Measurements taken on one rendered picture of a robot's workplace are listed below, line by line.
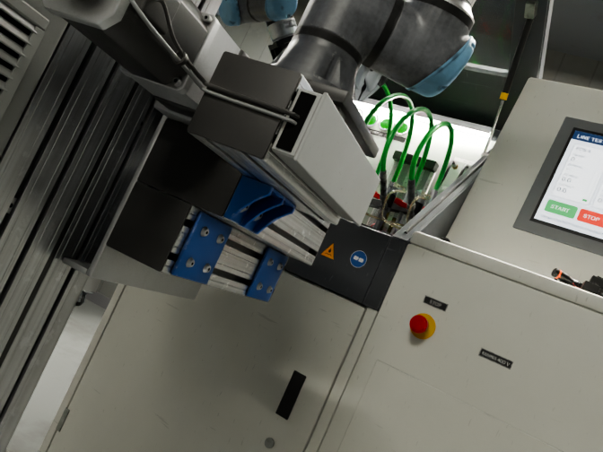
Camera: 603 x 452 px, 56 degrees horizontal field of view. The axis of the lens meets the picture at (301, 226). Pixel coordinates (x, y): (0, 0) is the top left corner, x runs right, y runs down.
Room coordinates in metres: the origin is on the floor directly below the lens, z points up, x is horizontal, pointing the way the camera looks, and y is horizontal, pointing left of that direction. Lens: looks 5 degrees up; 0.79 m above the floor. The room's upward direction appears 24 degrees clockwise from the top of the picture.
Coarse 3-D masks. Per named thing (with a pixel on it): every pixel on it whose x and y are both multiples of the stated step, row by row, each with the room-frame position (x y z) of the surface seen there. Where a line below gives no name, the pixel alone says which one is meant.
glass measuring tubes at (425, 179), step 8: (400, 152) 1.80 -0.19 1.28; (408, 160) 1.78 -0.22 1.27; (432, 160) 1.75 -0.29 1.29; (392, 168) 1.81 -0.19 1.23; (408, 168) 1.79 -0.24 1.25; (416, 168) 1.77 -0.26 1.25; (424, 168) 1.76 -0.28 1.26; (432, 168) 1.74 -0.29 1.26; (392, 176) 1.81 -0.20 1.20; (400, 176) 1.79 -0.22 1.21; (408, 176) 1.80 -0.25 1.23; (424, 176) 1.75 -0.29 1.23; (432, 176) 1.77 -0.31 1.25; (400, 184) 1.79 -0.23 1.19; (416, 184) 1.78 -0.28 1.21; (424, 184) 1.76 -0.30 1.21; (376, 208) 1.81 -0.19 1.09; (392, 216) 1.80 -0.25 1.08; (368, 224) 1.81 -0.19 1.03; (384, 224) 1.79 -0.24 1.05
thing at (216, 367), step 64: (128, 320) 1.51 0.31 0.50; (192, 320) 1.42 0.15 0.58; (256, 320) 1.34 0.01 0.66; (320, 320) 1.26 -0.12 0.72; (128, 384) 1.47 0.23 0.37; (192, 384) 1.38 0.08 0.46; (256, 384) 1.30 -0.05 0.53; (320, 384) 1.23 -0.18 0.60; (64, 448) 1.52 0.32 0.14; (128, 448) 1.43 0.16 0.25; (192, 448) 1.35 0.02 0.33; (256, 448) 1.27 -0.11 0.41
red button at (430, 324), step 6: (414, 318) 1.13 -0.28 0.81; (420, 318) 1.12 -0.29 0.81; (426, 318) 1.13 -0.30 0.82; (432, 318) 1.15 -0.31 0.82; (414, 324) 1.13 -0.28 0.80; (420, 324) 1.12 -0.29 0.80; (426, 324) 1.12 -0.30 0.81; (432, 324) 1.15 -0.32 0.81; (414, 330) 1.13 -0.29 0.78; (420, 330) 1.12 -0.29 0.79; (426, 330) 1.12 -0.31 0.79; (432, 330) 1.14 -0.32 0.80; (420, 336) 1.15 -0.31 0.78; (426, 336) 1.15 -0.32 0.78
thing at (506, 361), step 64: (512, 128) 1.47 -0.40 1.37; (512, 192) 1.39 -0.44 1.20; (512, 256) 1.33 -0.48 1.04; (576, 256) 1.27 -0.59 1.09; (384, 320) 1.20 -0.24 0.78; (448, 320) 1.14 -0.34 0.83; (512, 320) 1.08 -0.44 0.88; (576, 320) 1.03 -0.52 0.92; (384, 384) 1.17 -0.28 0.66; (448, 384) 1.11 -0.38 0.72; (512, 384) 1.06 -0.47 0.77; (576, 384) 1.01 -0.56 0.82; (320, 448) 1.20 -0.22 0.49; (384, 448) 1.14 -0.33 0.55; (448, 448) 1.09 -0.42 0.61; (512, 448) 1.04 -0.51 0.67; (576, 448) 0.99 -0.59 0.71
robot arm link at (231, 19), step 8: (224, 0) 1.35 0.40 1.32; (232, 0) 1.34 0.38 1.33; (240, 0) 1.34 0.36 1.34; (224, 8) 1.36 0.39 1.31; (232, 8) 1.34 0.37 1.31; (240, 8) 1.34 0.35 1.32; (224, 16) 1.38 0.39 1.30; (232, 16) 1.35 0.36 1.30; (240, 16) 1.36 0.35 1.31; (248, 16) 1.34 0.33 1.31; (232, 24) 1.38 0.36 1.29; (240, 24) 1.40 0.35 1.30
